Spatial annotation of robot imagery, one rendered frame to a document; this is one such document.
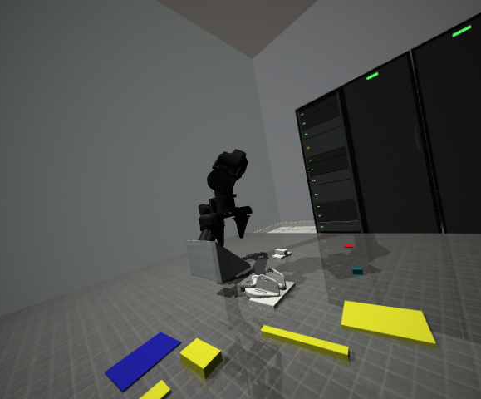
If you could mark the yellow long bar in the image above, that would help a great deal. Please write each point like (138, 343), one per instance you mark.
(314, 344)

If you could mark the blue flat rectangular plate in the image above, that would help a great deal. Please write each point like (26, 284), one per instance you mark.
(126, 372)

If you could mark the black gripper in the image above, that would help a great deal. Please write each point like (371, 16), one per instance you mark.
(225, 204)

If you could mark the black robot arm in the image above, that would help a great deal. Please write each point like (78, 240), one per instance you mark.
(227, 169)

